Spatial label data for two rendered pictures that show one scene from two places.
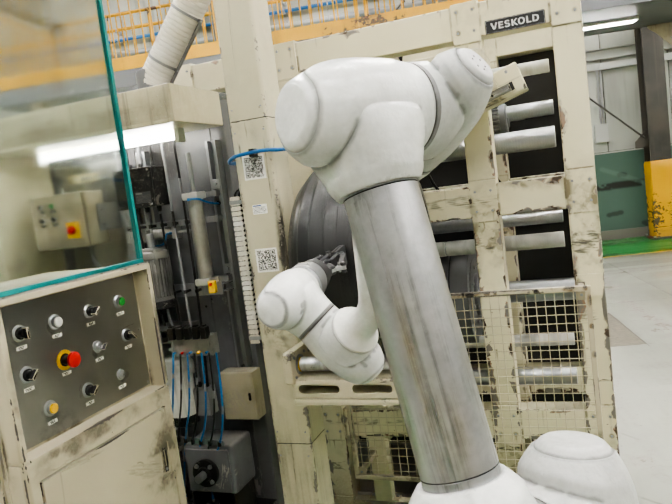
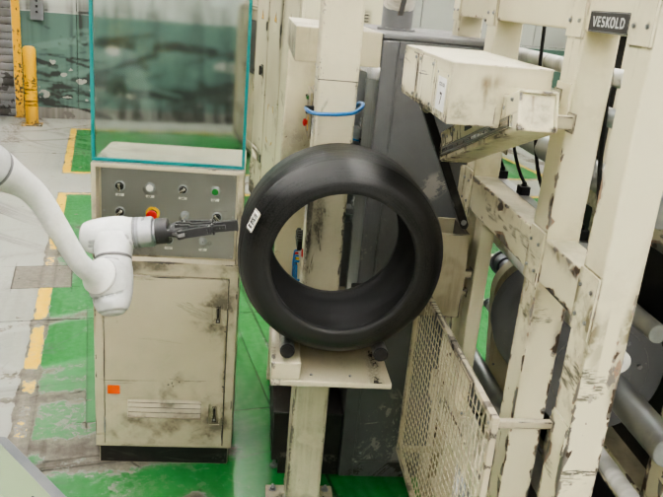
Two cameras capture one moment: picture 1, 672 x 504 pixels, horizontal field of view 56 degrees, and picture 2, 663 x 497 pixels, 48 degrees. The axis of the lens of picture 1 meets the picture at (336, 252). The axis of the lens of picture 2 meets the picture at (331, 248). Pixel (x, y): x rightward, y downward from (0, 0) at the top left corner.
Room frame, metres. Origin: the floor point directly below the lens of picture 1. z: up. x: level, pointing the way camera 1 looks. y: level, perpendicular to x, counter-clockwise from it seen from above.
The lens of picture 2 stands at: (0.95, -1.97, 1.90)
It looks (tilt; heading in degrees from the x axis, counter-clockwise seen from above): 19 degrees down; 63
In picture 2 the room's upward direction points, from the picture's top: 5 degrees clockwise
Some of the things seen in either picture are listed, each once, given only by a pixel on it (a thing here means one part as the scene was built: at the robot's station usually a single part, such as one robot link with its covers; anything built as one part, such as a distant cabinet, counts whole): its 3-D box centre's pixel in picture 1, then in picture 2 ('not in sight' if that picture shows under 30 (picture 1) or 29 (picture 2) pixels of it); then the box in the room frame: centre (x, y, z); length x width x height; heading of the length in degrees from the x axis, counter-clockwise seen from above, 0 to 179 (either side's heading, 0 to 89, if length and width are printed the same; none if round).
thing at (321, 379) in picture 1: (353, 384); (284, 344); (1.83, 0.00, 0.84); 0.36 x 0.09 x 0.06; 69
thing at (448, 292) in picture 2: not in sight; (436, 265); (2.39, 0.02, 1.05); 0.20 x 0.15 x 0.30; 69
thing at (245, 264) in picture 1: (249, 269); not in sight; (2.03, 0.28, 1.19); 0.05 x 0.04 x 0.48; 159
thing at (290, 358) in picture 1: (313, 351); not in sight; (2.02, 0.11, 0.90); 0.40 x 0.03 x 0.10; 159
